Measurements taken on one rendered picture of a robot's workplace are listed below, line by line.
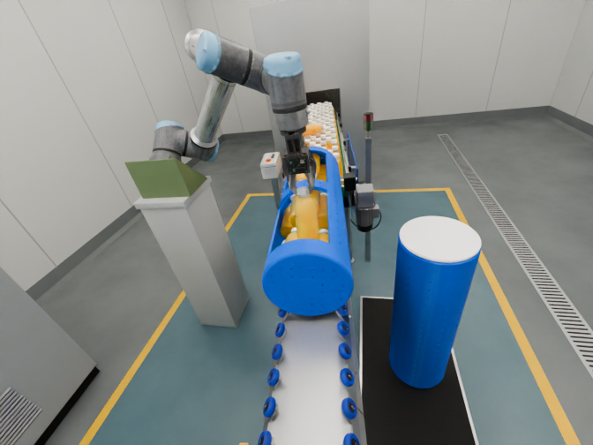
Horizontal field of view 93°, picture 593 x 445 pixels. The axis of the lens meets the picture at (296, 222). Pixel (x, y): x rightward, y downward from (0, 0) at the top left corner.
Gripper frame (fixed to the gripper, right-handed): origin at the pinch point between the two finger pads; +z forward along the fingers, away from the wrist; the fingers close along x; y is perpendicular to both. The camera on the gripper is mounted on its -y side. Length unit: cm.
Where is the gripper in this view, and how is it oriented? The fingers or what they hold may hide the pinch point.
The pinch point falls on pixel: (303, 189)
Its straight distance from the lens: 88.1
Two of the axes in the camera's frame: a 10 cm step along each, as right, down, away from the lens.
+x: 9.9, -0.8, -1.4
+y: -0.7, 5.8, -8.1
